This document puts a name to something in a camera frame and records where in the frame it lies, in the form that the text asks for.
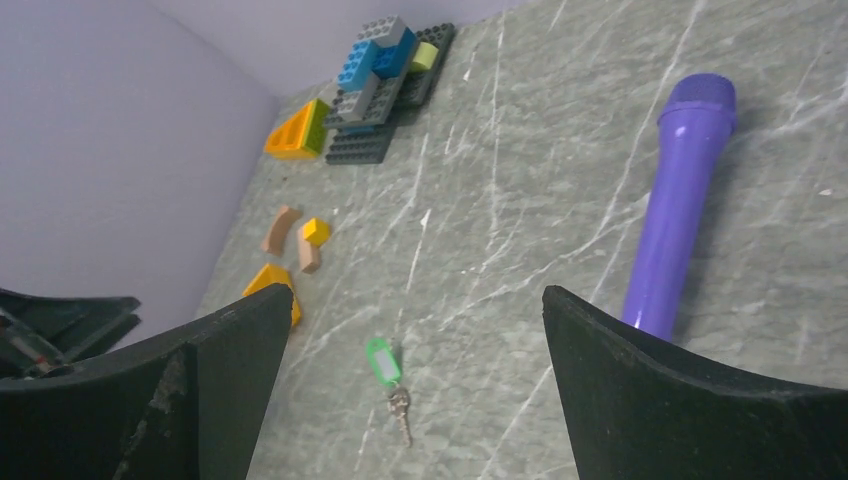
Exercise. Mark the green key tag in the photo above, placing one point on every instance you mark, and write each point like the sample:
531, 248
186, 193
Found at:
383, 362

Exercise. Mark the yellow window brick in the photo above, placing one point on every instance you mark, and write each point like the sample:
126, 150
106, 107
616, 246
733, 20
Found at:
274, 274

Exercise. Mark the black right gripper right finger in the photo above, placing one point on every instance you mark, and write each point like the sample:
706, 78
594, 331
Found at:
638, 407

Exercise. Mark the orange triangular brick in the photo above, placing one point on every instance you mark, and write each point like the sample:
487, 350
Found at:
302, 136

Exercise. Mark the grey blue brick stack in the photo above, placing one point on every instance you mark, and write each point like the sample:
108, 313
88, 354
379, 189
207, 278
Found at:
389, 69

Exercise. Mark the purple toy microphone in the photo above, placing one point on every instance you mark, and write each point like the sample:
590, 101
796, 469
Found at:
694, 127

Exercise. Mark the curved tan wooden block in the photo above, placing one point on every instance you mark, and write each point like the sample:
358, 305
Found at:
275, 238

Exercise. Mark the silver key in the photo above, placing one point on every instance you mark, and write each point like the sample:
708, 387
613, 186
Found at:
399, 401

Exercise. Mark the straight tan wooden block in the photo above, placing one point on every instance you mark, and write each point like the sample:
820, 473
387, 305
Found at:
309, 254

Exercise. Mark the yellow cube block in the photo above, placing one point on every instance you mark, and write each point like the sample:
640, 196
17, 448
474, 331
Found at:
316, 232

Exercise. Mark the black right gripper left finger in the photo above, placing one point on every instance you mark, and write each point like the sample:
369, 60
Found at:
187, 403

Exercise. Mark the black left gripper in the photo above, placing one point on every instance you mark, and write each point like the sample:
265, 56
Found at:
42, 336

